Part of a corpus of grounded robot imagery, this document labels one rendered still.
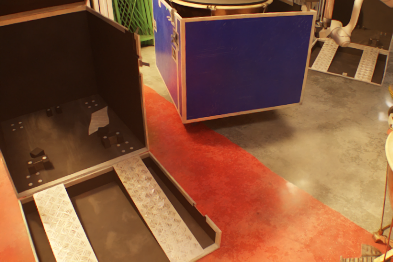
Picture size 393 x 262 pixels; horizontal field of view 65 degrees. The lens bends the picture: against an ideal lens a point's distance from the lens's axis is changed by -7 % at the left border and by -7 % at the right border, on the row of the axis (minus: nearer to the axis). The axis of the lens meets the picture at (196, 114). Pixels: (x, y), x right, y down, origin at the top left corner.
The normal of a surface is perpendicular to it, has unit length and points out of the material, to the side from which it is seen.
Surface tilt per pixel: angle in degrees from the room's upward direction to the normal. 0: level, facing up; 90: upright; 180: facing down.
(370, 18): 90
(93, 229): 2
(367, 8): 90
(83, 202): 2
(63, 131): 0
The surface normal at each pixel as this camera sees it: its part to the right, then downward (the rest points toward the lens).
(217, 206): 0.00, -0.86
